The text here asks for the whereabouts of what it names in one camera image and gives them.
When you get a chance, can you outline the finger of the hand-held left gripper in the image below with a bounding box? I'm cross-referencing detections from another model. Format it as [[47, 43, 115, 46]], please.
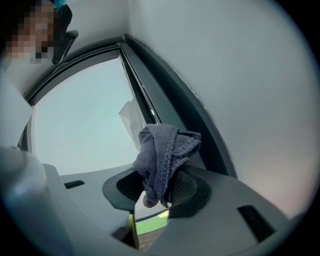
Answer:
[[149, 163, 290, 256], [43, 163, 145, 251]]

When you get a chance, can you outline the dark blue cleaning cloth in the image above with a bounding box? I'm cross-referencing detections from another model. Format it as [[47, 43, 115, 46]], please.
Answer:
[[132, 123, 203, 209]]

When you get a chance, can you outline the dark window frame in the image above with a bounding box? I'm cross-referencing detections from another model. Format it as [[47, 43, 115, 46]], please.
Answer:
[[17, 33, 238, 179]]

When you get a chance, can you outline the glass window sash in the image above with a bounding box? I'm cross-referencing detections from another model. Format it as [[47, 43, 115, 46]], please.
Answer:
[[24, 44, 166, 176]]

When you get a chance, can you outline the person's head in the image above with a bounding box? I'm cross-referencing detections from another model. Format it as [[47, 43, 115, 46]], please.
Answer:
[[0, 0, 73, 65]]

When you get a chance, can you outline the black head-mounted camera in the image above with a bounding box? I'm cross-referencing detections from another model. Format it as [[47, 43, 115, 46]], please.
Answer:
[[51, 29, 80, 65]]

